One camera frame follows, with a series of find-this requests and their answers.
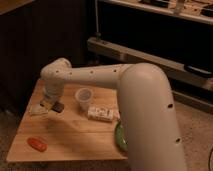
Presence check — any metal shelf frame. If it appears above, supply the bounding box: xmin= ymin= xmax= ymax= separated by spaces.
xmin=87 ymin=0 xmax=213 ymax=114

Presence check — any black device on shelf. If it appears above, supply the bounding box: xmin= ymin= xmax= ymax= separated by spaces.
xmin=184 ymin=65 xmax=213 ymax=78

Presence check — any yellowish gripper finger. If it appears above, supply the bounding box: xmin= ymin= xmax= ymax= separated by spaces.
xmin=40 ymin=98 xmax=55 ymax=110

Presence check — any green object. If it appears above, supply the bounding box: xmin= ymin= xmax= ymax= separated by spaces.
xmin=114 ymin=121 xmax=127 ymax=152

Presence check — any white patterned box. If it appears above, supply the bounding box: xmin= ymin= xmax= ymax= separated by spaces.
xmin=87 ymin=107 xmax=114 ymax=122

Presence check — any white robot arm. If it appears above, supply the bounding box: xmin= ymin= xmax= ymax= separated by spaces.
xmin=41 ymin=58 xmax=187 ymax=171

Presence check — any red oblong object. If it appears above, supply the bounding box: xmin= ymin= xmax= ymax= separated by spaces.
xmin=27 ymin=138 xmax=47 ymax=152

